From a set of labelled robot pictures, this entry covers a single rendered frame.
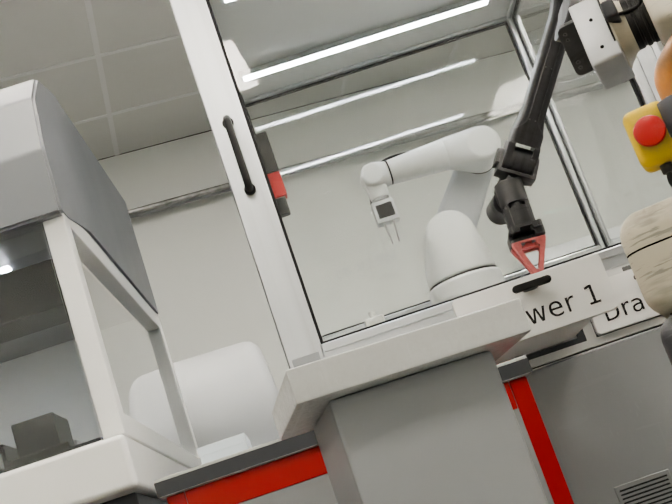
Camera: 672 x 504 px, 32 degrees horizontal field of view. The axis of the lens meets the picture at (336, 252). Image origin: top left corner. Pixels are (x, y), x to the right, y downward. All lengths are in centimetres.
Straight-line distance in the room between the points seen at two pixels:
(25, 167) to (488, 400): 132
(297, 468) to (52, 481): 58
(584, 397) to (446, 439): 120
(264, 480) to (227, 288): 393
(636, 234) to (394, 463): 37
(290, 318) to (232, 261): 331
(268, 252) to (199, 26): 56
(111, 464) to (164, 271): 358
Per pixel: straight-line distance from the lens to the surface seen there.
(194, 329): 570
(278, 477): 185
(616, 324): 252
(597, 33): 185
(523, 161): 235
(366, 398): 131
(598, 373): 251
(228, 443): 205
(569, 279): 219
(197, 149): 598
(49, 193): 237
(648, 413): 252
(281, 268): 251
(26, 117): 248
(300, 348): 248
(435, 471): 131
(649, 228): 135
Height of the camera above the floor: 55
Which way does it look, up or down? 14 degrees up
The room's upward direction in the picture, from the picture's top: 19 degrees counter-clockwise
